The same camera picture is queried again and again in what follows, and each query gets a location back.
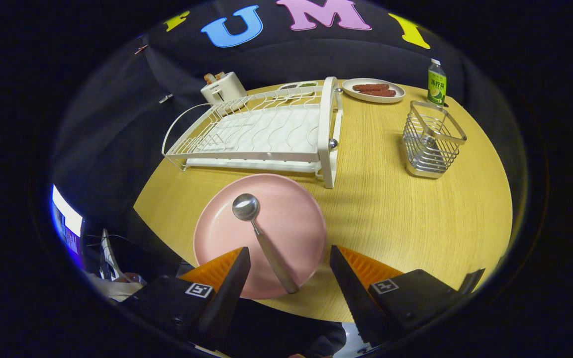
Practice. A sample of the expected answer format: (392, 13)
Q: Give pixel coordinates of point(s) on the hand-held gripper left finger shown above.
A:
(232, 293)

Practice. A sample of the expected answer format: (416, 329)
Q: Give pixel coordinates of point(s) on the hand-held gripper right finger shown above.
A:
(351, 298)

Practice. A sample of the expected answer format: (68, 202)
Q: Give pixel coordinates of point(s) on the pink plate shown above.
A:
(291, 219)

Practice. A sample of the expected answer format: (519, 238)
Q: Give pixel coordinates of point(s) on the white oval dish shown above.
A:
(351, 92)

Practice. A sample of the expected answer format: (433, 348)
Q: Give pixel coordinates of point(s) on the white divided dish with beans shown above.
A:
(296, 86)

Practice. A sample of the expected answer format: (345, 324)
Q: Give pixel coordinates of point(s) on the lit screen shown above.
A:
(67, 219)

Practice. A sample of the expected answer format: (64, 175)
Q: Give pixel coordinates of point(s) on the white toaster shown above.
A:
(224, 90)

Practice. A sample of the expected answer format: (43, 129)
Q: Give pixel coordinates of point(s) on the black backdrop cloth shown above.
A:
(117, 124)

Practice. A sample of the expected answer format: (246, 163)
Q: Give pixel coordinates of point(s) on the metal clip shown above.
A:
(165, 98)

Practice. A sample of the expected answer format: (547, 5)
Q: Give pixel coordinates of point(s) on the red meat strip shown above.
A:
(370, 87)
(378, 93)

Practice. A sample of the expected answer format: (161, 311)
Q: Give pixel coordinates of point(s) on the toast slice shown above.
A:
(209, 78)
(220, 75)

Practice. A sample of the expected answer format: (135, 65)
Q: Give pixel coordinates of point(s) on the green label plastic bottle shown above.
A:
(436, 87)

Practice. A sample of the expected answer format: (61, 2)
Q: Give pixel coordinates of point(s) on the pink clip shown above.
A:
(141, 49)

